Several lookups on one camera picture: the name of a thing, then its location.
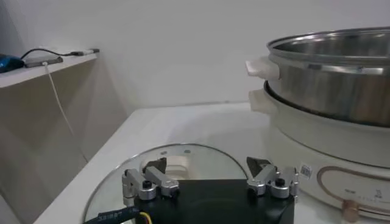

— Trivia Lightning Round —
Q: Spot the steel steamer basket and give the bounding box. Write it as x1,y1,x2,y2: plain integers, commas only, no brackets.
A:
245,26,390,128

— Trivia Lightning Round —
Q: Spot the white side table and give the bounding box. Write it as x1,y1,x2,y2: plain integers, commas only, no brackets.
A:
0,51,100,89

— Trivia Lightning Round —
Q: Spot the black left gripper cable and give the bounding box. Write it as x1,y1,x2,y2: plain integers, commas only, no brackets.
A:
82,206,153,224

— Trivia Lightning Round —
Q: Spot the blue computer mouse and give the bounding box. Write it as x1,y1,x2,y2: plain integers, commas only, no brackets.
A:
0,54,25,74

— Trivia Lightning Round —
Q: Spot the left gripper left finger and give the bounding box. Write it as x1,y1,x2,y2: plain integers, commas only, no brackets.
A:
121,156,180,208

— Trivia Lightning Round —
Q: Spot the white electric pot base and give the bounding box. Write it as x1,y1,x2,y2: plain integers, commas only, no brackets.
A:
248,80,390,222

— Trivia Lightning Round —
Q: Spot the black smartphone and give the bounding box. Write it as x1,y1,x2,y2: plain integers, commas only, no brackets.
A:
24,56,64,68

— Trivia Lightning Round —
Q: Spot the black cable with silver adapter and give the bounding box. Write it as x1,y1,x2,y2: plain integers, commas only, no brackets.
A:
20,47,101,60

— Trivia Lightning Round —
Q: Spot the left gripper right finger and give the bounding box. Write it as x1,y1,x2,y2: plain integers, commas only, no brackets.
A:
246,156,300,200

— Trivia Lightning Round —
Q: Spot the round glass pot lid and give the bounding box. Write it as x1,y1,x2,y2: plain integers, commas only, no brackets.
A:
82,142,248,224

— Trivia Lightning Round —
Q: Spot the white charging cable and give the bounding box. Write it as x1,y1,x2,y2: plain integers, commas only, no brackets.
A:
42,61,90,164

